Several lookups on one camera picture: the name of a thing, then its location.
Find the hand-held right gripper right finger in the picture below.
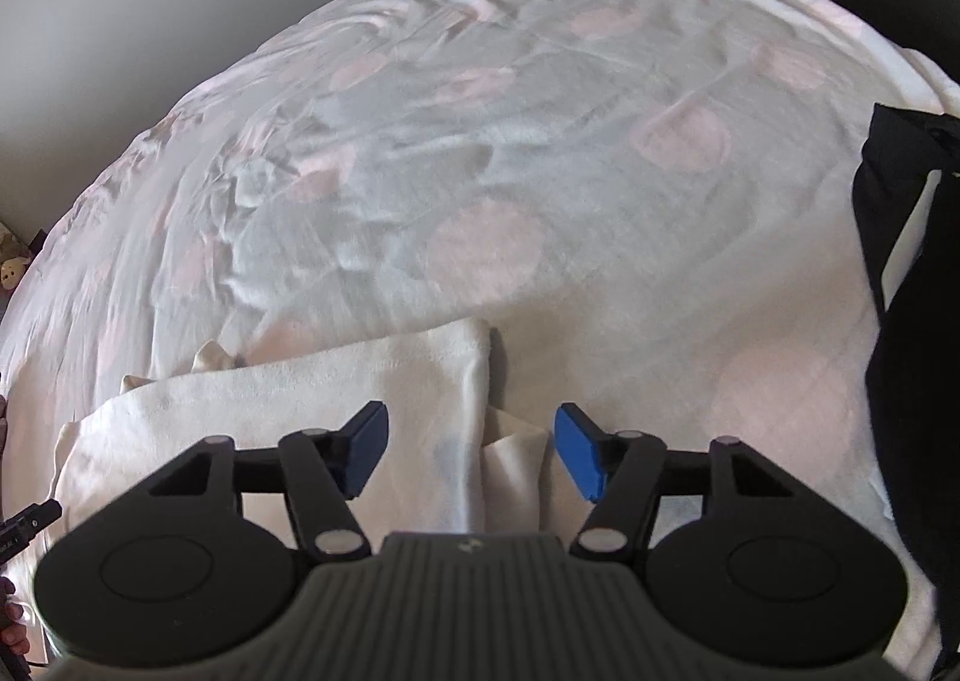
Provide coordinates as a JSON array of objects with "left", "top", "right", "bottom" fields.
[{"left": 553, "top": 403, "right": 790, "bottom": 563}]

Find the black garment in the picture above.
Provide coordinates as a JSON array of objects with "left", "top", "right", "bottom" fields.
[{"left": 851, "top": 102, "right": 960, "bottom": 618}]

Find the pink polka-dot bed blanket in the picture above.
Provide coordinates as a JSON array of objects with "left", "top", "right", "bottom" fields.
[{"left": 0, "top": 0, "right": 960, "bottom": 681}]

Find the white long-sleeve shirt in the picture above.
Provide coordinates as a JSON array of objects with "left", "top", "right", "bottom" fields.
[{"left": 51, "top": 317, "right": 552, "bottom": 547}]

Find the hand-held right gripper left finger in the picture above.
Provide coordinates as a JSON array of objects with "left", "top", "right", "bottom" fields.
[{"left": 146, "top": 400, "right": 391, "bottom": 563}]

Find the person's left hand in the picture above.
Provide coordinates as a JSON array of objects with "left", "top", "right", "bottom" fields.
[{"left": 0, "top": 574, "right": 32, "bottom": 661}]

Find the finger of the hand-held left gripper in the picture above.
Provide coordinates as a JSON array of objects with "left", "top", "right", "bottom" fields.
[{"left": 0, "top": 497, "right": 64, "bottom": 563}]

